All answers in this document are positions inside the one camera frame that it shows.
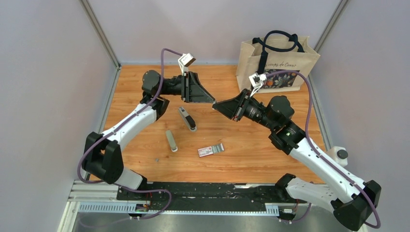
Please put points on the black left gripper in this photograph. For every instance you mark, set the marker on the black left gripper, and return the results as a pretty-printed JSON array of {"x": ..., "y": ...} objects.
[{"x": 192, "y": 91}]

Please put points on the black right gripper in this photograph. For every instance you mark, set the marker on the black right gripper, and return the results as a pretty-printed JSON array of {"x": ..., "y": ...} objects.
[{"x": 232, "y": 108}]

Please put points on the white and black stapler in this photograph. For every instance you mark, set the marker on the white and black stapler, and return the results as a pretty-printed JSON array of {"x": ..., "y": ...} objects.
[{"x": 189, "y": 121}]

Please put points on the red white staple box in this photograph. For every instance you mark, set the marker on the red white staple box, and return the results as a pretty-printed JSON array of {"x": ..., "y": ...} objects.
[{"x": 210, "y": 150}]

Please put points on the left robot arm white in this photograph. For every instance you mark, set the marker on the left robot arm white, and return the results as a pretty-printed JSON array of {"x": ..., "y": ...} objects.
[{"x": 103, "y": 151}]

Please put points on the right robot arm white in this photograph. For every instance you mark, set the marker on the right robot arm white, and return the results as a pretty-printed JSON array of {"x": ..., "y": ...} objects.
[{"x": 349, "y": 198}]

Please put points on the beige tote bag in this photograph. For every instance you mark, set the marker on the beige tote bag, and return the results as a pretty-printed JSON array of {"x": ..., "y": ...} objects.
[{"x": 277, "y": 53}]

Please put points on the white bottle black cap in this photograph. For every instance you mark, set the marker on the white bottle black cap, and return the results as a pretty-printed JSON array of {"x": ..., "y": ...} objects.
[{"x": 339, "y": 155}]

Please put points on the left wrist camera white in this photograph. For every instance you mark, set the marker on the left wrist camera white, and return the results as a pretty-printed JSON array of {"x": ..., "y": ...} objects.
[{"x": 185, "y": 60}]

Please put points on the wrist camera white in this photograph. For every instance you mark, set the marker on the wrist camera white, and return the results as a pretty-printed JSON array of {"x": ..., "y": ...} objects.
[
  {"x": 185, "y": 60},
  {"x": 257, "y": 81}
]

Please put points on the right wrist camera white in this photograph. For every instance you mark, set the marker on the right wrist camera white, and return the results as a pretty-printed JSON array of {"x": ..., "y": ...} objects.
[{"x": 257, "y": 81}]

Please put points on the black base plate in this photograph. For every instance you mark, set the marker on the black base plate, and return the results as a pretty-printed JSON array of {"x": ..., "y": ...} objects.
[{"x": 196, "y": 196}]

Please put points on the slotted aluminium rail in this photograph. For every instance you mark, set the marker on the slotted aluminium rail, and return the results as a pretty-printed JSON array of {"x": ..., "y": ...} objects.
[{"x": 102, "y": 197}]

